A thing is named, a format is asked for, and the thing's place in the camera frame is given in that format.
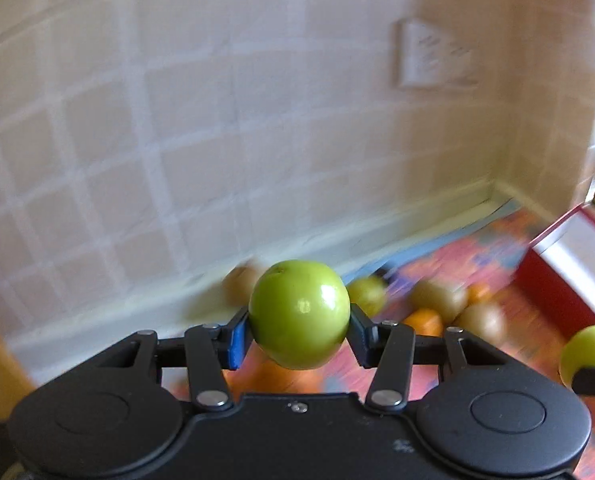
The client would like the green apple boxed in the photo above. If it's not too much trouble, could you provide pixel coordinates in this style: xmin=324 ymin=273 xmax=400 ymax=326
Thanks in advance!
xmin=346 ymin=275 xmax=387 ymax=318
xmin=249 ymin=260 xmax=351 ymax=370
xmin=559 ymin=325 xmax=595 ymax=388

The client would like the dark small fruit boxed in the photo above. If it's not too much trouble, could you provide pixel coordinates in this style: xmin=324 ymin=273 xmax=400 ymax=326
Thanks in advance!
xmin=372 ymin=262 xmax=398 ymax=286

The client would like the red cardboard box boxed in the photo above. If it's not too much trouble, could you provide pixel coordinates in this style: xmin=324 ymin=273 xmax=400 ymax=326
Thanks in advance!
xmin=514 ymin=205 xmax=595 ymax=338

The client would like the floral cloth mat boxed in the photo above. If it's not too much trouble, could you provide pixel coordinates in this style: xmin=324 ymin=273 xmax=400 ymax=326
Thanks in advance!
xmin=176 ymin=202 xmax=595 ymax=479

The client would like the orange tangerine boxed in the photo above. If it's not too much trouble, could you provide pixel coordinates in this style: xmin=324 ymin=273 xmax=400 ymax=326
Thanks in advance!
xmin=401 ymin=308 xmax=444 ymax=337
xmin=467 ymin=282 xmax=493 ymax=306

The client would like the white wall socket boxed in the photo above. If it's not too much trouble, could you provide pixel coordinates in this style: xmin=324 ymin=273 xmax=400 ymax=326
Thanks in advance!
xmin=397 ymin=18 xmax=479 ymax=90

